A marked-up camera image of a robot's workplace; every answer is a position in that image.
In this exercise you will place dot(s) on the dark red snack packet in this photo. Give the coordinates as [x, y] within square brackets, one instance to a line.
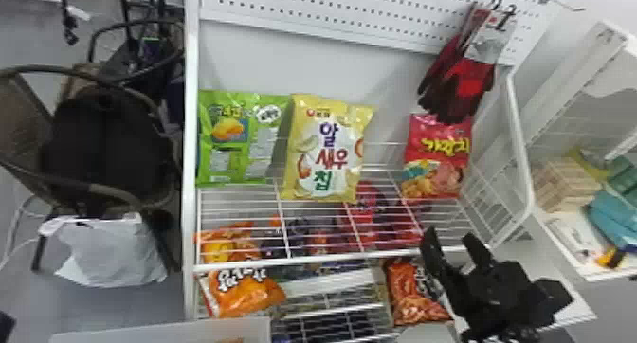
[371, 220]

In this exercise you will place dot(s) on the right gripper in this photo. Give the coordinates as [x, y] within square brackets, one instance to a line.
[500, 297]

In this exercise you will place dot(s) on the yellow snack packet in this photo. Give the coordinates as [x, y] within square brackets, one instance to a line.
[326, 151]

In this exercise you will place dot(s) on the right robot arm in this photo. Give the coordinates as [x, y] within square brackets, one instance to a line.
[497, 337]

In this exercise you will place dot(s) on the red gloves pair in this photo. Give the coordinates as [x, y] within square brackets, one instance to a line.
[460, 81]

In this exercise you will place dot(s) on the black mesh chair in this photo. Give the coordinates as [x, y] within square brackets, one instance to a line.
[139, 51]
[99, 146]

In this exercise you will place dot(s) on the orange snack packet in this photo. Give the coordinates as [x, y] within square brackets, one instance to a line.
[410, 297]
[244, 290]

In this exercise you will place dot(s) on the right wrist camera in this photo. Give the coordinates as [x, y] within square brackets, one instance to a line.
[552, 300]

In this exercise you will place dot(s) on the white plastic bag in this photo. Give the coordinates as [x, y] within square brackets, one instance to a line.
[109, 255]

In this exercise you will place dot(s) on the green snack packet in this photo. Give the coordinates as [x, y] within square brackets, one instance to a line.
[234, 136]

